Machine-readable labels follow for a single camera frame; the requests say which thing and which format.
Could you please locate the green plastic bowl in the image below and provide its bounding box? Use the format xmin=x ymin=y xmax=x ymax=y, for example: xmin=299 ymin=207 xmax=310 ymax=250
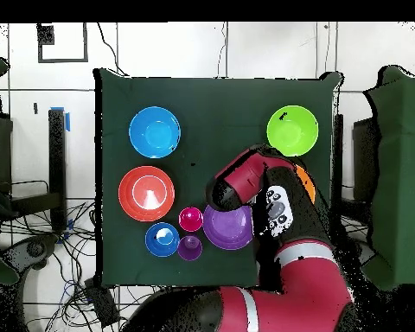
xmin=266 ymin=105 xmax=320 ymax=157

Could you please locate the red plastic bowl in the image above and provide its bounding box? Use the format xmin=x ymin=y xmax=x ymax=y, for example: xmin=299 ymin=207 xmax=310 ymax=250
xmin=118 ymin=165 xmax=176 ymax=223

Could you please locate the small dark blue bowl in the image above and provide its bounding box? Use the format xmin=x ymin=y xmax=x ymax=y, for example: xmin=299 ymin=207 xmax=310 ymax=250
xmin=144 ymin=221 xmax=181 ymax=258

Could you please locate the black power box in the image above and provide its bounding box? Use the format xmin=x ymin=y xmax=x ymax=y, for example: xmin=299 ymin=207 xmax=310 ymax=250
xmin=84 ymin=278 xmax=120 ymax=328

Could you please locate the black square floor frame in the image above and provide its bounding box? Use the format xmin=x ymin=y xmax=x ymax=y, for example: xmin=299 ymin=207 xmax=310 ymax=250
xmin=36 ymin=22 xmax=90 ymax=64

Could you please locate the pink plastic cup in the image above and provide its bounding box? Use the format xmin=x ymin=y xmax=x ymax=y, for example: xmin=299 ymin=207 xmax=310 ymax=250
xmin=178 ymin=206 xmax=204 ymax=233

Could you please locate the large orange plastic bowl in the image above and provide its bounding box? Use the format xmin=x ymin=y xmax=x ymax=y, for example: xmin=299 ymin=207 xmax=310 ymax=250
xmin=294 ymin=163 xmax=316 ymax=205

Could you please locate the black metal stand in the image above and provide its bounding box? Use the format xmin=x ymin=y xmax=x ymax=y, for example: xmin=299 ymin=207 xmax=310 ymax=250
xmin=0 ymin=107 xmax=68 ymax=233

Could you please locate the purple plastic bowl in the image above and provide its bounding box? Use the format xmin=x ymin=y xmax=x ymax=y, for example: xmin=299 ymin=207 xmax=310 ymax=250
xmin=202 ymin=203 xmax=254 ymax=251

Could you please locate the thin black floor cable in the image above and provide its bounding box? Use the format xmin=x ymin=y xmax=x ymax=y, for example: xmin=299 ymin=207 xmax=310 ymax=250
xmin=216 ymin=22 xmax=228 ymax=78
xmin=96 ymin=22 xmax=130 ymax=78

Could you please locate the light blue plastic bowl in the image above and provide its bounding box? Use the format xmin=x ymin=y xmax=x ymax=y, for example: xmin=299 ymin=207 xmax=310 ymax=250
xmin=128 ymin=105 xmax=182 ymax=159

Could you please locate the dark green table cloth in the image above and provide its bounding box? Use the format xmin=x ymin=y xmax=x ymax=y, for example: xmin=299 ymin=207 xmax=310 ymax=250
xmin=93 ymin=67 xmax=343 ymax=290

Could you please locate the purple plastic cup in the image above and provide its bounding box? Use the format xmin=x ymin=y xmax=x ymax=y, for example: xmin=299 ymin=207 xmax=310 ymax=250
xmin=176 ymin=233 xmax=204 ymax=262

